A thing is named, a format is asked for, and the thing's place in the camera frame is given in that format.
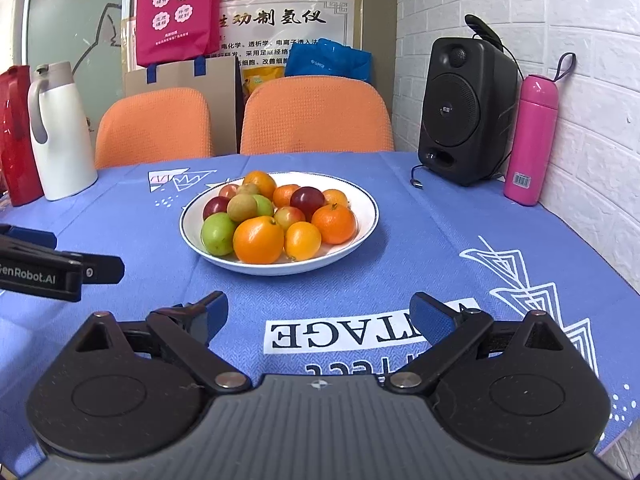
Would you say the small pink yellow apple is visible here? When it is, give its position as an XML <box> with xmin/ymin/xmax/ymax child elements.
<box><xmin>273</xmin><ymin>206</ymin><xmax>306</xmax><ymax>231</ymax></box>

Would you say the small black device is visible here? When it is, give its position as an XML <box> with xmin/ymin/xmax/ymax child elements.
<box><xmin>464</xmin><ymin>14</ymin><xmax>503</xmax><ymax>53</ymax></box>

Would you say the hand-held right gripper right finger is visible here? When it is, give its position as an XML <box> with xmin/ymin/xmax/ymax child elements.
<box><xmin>384</xmin><ymin>291</ymin><xmax>577</xmax><ymax>395</ymax></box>

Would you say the orange chair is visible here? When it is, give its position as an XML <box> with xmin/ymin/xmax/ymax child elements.
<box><xmin>94</xmin><ymin>87</ymin><xmax>215</xmax><ymax>171</ymax></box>
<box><xmin>240</xmin><ymin>76</ymin><xmax>396</xmax><ymax>156</ymax></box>

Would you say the white plate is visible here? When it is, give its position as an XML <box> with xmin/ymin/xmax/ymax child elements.
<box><xmin>179</xmin><ymin>171</ymin><xmax>379</xmax><ymax>277</ymax></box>

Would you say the yellow snack bag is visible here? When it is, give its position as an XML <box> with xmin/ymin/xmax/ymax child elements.
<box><xmin>241</xmin><ymin>64</ymin><xmax>287</xmax><ymax>101</ymax></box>

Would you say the brown paper bag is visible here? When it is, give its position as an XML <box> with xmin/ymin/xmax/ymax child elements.
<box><xmin>124</xmin><ymin>55</ymin><xmax>238</xmax><ymax>157</ymax></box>

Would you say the blue plastic bag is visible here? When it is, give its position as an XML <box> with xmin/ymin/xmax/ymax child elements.
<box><xmin>284</xmin><ymin>38</ymin><xmax>373</xmax><ymax>85</ymax></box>

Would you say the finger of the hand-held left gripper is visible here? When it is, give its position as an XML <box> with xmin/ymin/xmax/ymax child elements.
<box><xmin>0</xmin><ymin>225</ymin><xmax>57</xmax><ymax>251</ymax></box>
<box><xmin>77</xmin><ymin>254</ymin><xmax>125</xmax><ymax>285</ymax></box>

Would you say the large dark red plum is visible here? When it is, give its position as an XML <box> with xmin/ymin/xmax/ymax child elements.
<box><xmin>202</xmin><ymin>196</ymin><xmax>232</xmax><ymax>222</ymax></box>

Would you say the black speaker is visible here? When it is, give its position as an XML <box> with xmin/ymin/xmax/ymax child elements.
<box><xmin>418</xmin><ymin>36</ymin><xmax>521</xmax><ymax>187</ymax></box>

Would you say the magenta tote bag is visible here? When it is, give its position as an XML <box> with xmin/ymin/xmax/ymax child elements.
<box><xmin>136</xmin><ymin>0</ymin><xmax>222</xmax><ymax>68</ymax></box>

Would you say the mandarin orange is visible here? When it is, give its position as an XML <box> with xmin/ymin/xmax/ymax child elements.
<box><xmin>272</xmin><ymin>184</ymin><xmax>301</xmax><ymax>209</ymax></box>
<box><xmin>311</xmin><ymin>203</ymin><xmax>358</xmax><ymax>246</ymax></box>

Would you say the large orange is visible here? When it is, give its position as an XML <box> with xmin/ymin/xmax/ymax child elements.
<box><xmin>242</xmin><ymin>170</ymin><xmax>277</xmax><ymax>200</ymax></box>
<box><xmin>232</xmin><ymin>215</ymin><xmax>285</xmax><ymax>265</ymax></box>

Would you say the blue printed tablecloth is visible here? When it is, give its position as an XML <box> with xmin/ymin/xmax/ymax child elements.
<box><xmin>0</xmin><ymin>151</ymin><xmax>640</xmax><ymax>480</ymax></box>

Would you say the wall poster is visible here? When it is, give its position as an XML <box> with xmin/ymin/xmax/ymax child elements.
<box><xmin>120</xmin><ymin>0</ymin><xmax>363</xmax><ymax>71</ymax></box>

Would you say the red thermos jug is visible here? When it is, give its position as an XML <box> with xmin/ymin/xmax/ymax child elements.
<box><xmin>0</xmin><ymin>65</ymin><xmax>45</xmax><ymax>207</ymax></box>

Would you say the pink bottle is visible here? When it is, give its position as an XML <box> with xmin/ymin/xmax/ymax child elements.
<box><xmin>503</xmin><ymin>52</ymin><xmax>577</xmax><ymax>207</ymax></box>

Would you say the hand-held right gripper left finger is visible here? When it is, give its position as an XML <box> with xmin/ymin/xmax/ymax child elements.
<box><xmin>72</xmin><ymin>291</ymin><xmax>252</xmax><ymax>395</ymax></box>

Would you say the white thermos jug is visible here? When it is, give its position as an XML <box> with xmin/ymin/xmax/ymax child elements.
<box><xmin>27</xmin><ymin>61</ymin><xmax>99</xmax><ymax>202</ymax></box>

